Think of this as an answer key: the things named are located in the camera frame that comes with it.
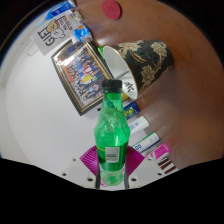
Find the thin stirring stick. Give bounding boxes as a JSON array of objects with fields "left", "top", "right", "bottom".
[{"left": 113, "top": 69, "right": 132, "bottom": 80}]

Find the blue and white tissue pack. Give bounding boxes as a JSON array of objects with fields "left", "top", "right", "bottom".
[{"left": 71, "top": 23, "right": 94, "bottom": 44}]

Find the framed group photo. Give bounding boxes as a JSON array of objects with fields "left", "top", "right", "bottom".
[{"left": 50, "top": 39, "right": 114, "bottom": 117}]

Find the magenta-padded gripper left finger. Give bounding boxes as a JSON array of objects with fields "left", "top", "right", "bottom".
[{"left": 60, "top": 145, "right": 102, "bottom": 190}]

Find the white bottle with blue cap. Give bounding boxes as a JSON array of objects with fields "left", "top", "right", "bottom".
[{"left": 128, "top": 115, "right": 151, "bottom": 136}]

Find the flat round red coaster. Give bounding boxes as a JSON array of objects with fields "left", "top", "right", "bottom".
[{"left": 100, "top": 0, "right": 122, "bottom": 21}]

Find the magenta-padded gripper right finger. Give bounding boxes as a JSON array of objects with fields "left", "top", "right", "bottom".
[{"left": 123, "top": 145, "right": 168, "bottom": 190}]

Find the green plastic drink bottle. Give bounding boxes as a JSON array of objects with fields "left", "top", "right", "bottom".
[{"left": 93, "top": 79, "right": 131, "bottom": 187}]

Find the blue pump bottle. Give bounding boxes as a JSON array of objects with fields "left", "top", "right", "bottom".
[{"left": 123, "top": 101, "right": 141, "bottom": 120}]

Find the blue detergent bottle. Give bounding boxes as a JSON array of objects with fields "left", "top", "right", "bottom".
[{"left": 36, "top": 0, "right": 77, "bottom": 27}]

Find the dark floral mug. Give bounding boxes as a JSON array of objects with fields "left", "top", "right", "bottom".
[{"left": 102, "top": 39, "right": 175, "bottom": 101}]

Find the small patterned pouch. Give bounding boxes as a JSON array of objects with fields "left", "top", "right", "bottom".
[{"left": 70, "top": 9, "right": 84, "bottom": 22}]

